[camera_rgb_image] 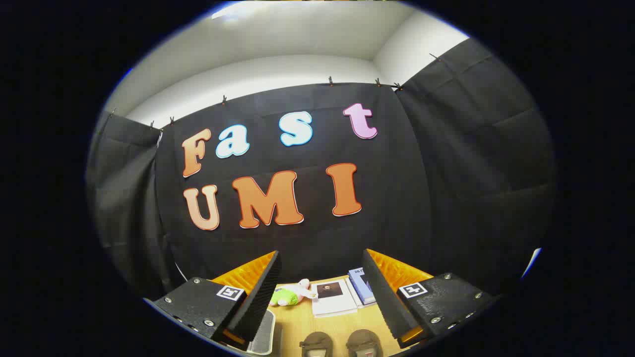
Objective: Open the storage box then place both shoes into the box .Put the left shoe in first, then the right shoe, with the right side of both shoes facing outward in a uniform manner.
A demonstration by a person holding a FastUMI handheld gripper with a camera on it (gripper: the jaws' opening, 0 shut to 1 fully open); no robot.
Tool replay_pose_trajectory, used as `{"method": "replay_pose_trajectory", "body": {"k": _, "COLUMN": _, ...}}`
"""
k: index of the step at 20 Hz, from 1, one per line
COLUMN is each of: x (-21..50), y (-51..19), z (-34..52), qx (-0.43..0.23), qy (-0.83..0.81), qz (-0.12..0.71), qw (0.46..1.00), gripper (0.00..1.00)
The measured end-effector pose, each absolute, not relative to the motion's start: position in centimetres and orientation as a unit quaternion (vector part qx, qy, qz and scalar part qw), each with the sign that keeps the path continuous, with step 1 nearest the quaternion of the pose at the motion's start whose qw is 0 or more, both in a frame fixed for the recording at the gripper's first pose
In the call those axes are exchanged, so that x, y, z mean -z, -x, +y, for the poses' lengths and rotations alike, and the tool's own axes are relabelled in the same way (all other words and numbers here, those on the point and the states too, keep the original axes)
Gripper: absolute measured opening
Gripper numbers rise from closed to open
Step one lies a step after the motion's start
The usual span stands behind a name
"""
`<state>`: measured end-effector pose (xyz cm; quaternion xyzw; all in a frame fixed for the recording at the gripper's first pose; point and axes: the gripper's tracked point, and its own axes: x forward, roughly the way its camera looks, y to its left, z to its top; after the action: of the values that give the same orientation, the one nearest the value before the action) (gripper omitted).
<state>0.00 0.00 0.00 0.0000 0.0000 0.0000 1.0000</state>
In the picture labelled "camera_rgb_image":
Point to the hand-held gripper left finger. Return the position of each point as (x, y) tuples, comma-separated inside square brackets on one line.
[(258, 302)]

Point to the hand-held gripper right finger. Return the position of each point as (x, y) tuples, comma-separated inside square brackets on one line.
[(384, 302)]

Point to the grey fabric storage box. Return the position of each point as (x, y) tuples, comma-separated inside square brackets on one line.
[(263, 332)]

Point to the blue book with figure cover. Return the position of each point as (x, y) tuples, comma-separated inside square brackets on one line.
[(361, 285)]

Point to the white and green plush toy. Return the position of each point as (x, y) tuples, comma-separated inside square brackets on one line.
[(287, 297)]

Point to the dark blue book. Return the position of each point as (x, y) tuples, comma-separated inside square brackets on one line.
[(353, 296)]

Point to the white book with portrait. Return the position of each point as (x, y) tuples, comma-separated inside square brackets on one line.
[(332, 302)]

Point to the black backdrop cloth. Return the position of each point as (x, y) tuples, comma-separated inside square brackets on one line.
[(397, 198)]

